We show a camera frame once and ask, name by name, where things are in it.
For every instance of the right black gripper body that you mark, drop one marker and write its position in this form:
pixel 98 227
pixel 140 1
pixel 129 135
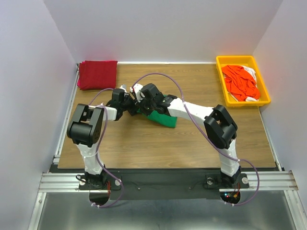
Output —
pixel 144 105

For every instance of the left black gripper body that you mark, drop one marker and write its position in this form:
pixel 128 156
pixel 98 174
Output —
pixel 131 105

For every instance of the green t shirt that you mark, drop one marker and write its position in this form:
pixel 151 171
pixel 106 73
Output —
pixel 162 119

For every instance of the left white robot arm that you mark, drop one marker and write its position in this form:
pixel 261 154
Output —
pixel 85 129

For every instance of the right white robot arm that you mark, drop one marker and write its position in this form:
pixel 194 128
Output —
pixel 215 123

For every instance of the folded red t shirt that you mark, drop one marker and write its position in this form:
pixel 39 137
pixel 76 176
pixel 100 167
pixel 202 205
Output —
pixel 97 75

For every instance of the yellow plastic bin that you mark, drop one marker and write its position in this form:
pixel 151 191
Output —
pixel 248 61

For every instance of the orange t shirt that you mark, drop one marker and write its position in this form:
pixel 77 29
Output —
pixel 240 84

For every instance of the white t shirt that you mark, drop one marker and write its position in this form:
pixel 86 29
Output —
pixel 251 71

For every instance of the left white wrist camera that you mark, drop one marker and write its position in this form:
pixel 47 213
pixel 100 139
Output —
pixel 123 87

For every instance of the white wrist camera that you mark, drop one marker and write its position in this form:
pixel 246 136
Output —
pixel 136 91
pixel 123 87

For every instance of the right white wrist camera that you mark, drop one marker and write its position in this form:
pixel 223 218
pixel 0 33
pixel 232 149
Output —
pixel 136 91

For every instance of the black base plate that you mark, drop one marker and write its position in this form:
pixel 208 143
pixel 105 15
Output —
pixel 156 184

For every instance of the left side aluminium rail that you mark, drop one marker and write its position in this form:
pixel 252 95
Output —
pixel 58 150

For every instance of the right side aluminium rail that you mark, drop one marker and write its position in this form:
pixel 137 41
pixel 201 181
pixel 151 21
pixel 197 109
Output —
pixel 274 154

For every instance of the aluminium frame rail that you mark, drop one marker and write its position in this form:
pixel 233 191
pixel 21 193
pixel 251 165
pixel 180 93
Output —
pixel 67 182

